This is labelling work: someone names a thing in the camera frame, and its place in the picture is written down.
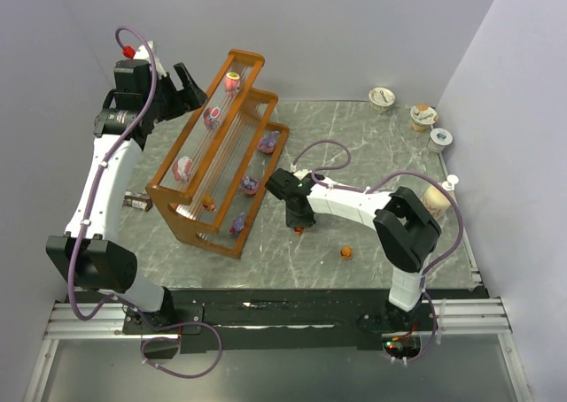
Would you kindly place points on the beige soap pump bottle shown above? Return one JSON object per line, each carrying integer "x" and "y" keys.
{"x": 435, "y": 202}

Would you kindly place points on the pink ball purple bunny toy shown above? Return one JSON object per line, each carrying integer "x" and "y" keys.
{"x": 249, "y": 185}

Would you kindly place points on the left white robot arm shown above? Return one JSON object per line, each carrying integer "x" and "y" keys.
{"x": 87, "y": 254}

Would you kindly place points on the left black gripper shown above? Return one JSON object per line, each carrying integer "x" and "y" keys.
{"x": 178, "y": 95}

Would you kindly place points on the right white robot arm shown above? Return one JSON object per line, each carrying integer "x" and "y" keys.
{"x": 405, "y": 229}

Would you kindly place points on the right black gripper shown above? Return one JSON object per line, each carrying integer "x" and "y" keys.
{"x": 299, "y": 218}

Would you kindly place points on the wrist white camera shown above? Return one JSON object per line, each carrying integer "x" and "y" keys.
{"x": 142, "y": 53}
{"x": 299, "y": 173}

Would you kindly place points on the orange yogurt cup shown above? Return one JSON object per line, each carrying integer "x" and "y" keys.
{"x": 423, "y": 117}

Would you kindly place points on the orange wooden tiered shelf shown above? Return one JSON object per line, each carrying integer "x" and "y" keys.
{"x": 221, "y": 158}

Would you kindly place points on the pink egg toy white frill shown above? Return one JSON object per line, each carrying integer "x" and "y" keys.
{"x": 181, "y": 168}

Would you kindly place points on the pink egg toy blue spots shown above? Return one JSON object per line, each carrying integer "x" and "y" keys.
{"x": 211, "y": 117}

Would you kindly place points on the pink pot toy green top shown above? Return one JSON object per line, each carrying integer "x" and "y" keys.
{"x": 231, "y": 83}

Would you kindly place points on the brown chocolate bar wrapper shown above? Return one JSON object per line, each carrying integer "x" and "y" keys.
{"x": 140, "y": 201}

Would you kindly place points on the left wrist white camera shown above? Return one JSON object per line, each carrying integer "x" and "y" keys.
{"x": 142, "y": 53}

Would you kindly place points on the white yogurt cup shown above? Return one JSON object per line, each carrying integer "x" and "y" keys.
{"x": 381, "y": 99}

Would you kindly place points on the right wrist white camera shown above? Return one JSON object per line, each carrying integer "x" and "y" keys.
{"x": 299, "y": 173}

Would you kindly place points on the small purple bunny toy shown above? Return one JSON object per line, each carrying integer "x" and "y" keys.
{"x": 238, "y": 224}

